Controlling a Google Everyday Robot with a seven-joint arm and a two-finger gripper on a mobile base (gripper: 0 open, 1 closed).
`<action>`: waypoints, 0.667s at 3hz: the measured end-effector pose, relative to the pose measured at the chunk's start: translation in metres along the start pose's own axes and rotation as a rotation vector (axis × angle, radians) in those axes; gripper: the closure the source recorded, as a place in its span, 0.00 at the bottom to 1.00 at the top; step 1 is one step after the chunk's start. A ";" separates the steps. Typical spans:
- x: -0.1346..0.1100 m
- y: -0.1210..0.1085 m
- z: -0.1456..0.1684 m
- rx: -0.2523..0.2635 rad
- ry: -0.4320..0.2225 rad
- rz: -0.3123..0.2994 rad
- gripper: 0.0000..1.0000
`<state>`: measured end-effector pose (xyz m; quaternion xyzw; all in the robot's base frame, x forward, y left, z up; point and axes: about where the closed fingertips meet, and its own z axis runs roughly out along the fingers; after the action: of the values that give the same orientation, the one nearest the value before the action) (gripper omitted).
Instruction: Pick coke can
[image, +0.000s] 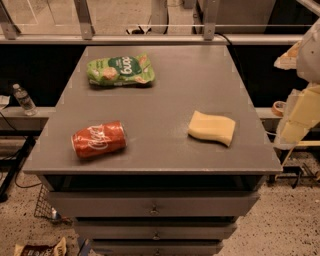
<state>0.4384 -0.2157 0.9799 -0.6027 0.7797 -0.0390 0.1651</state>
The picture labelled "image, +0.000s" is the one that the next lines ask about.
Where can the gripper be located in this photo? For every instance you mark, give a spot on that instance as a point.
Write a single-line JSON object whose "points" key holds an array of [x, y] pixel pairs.
{"points": [[310, 56]]}

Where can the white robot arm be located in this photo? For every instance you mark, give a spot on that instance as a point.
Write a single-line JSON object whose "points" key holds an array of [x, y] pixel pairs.
{"points": [[304, 56]]}

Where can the red coke can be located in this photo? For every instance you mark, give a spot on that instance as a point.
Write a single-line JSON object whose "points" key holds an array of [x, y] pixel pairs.
{"points": [[100, 139]]}

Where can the tape roll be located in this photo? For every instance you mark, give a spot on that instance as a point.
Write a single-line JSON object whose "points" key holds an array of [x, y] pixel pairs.
{"points": [[278, 108]]}

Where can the yellow sponge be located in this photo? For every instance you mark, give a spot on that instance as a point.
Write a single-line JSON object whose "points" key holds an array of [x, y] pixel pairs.
{"points": [[212, 127]]}

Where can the grey drawer cabinet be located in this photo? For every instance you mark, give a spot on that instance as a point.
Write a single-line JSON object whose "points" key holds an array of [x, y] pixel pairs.
{"points": [[160, 154]]}

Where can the green chip bag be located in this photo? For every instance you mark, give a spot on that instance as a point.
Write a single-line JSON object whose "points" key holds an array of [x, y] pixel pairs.
{"points": [[121, 71]]}

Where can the top grey drawer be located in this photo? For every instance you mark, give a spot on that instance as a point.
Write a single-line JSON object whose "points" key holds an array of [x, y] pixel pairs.
{"points": [[153, 204]]}

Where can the grey drawer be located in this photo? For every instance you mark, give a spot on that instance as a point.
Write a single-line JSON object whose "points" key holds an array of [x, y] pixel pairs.
{"points": [[153, 204], [155, 230], [157, 248]]}

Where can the bottom grey drawer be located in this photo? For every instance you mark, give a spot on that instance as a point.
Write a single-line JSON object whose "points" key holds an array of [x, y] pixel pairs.
{"points": [[157, 248]]}

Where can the middle grey drawer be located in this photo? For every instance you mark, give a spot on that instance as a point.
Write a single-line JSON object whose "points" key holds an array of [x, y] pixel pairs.
{"points": [[155, 230]]}

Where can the clear plastic water bottle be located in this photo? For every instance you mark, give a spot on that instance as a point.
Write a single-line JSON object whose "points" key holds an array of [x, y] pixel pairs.
{"points": [[24, 100]]}

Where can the brown snack bag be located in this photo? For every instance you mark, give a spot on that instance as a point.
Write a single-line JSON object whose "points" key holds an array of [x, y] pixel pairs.
{"points": [[58, 249]]}

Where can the metal railing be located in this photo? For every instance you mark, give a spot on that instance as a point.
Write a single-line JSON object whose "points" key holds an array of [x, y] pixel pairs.
{"points": [[71, 22]]}

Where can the wire basket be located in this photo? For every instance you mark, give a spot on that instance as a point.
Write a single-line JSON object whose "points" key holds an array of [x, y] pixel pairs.
{"points": [[43, 208]]}

